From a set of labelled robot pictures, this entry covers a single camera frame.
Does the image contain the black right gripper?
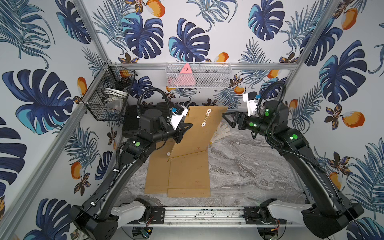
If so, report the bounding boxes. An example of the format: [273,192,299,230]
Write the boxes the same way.
[223,109,277,140]

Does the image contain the brown kraft file bag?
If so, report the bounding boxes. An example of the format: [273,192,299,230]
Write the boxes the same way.
[145,139,175,195]
[167,151,211,198]
[169,106,228,162]

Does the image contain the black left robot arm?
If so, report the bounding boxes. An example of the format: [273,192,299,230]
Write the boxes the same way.
[68,88,193,240]

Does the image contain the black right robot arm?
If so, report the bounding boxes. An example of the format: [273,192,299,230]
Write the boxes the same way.
[222,81,364,239]

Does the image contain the white cotton work glove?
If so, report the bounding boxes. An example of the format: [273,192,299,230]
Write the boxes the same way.
[210,123,231,144]

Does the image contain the pink triangle item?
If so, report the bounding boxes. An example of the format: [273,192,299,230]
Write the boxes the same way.
[176,63,196,87]

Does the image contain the black plastic tool case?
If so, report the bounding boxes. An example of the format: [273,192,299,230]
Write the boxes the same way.
[122,101,169,138]

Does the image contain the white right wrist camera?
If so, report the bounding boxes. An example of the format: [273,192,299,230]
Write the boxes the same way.
[243,92,261,117]

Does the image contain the clear white mesh wall basket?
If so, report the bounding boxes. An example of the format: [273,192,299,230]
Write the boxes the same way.
[165,62,232,89]

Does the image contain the black wire basket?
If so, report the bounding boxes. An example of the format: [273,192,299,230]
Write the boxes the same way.
[82,63,138,123]

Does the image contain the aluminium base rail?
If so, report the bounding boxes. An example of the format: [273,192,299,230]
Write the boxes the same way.
[128,201,311,227]

